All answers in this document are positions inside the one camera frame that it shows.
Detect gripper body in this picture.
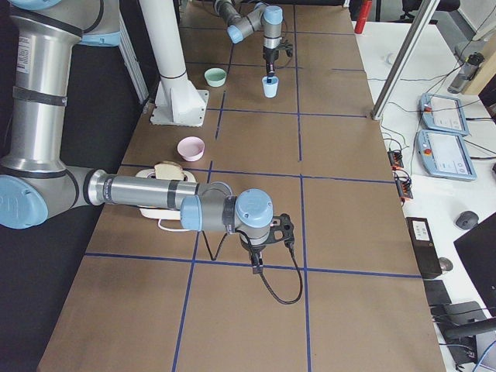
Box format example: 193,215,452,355
263,47,279,66
240,238,267,260

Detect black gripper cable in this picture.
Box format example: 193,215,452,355
236,230,304,305

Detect green bowl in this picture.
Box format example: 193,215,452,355
204,67,227,88

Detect black box with label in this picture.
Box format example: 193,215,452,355
405,217,442,279

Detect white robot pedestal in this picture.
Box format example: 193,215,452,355
139,0,209,127

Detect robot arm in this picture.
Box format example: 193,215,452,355
1,1,138,184
214,0,284,83

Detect light blue cup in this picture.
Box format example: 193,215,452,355
262,76,279,98

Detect pink bowl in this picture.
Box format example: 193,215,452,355
177,136,205,162

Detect red bottle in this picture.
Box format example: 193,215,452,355
354,0,373,34

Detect cream toaster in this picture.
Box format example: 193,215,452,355
135,167,198,233

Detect toast slice in toaster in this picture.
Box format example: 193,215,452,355
154,161,184,181

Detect orange connector strip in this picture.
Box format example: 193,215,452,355
387,150,413,205

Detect black computer mouse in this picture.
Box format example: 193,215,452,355
455,211,479,230

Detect teach pendant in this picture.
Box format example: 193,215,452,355
416,129,477,181
419,93,470,136

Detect lower teach pendant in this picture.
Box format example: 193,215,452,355
416,129,477,181

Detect grey water bottle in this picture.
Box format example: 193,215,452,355
447,52,484,94

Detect upper teach pendant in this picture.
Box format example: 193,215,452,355
419,93,470,136

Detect black laptop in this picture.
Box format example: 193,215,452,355
454,215,495,315

